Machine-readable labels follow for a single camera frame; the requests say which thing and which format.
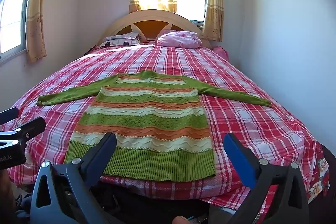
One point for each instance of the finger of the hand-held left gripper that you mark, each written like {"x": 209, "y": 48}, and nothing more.
{"x": 32, "y": 127}
{"x": 9, "y": 115}

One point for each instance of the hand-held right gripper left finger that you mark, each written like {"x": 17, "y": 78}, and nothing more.
{"x": 105, "y": 151}

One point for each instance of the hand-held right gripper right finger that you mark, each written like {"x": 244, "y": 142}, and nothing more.
{"x": 239, "y": 158}

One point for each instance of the green striped knit sweater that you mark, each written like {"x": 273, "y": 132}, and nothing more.
{"x": 149, "y": 119}

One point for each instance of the red plaid bed sheet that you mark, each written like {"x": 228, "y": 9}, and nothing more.
{"x": 249, "y": 119}

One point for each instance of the floral blanket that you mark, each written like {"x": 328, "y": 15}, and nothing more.
{"x": 319, "y": 176}

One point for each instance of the dark cloth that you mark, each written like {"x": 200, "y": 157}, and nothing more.
{"x": 91, "y": 50}

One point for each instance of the yellow side window curtain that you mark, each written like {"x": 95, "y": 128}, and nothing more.
{"x": 35, "y": 16}

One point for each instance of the side window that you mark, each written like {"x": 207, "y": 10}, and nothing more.
{"x": 11, "y": 11}

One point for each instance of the pink cloth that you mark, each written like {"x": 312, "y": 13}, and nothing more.
{"x": 221, "y": 53}

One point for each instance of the white patterned pillow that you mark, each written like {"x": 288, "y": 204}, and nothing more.
{"x": 120, "y": 39}

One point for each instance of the pink floral pillow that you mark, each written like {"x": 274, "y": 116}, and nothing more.
{"x": 181, "y": 39}

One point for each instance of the wooden arched headboard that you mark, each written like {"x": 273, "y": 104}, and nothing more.
{"x": 155, "y": 16}

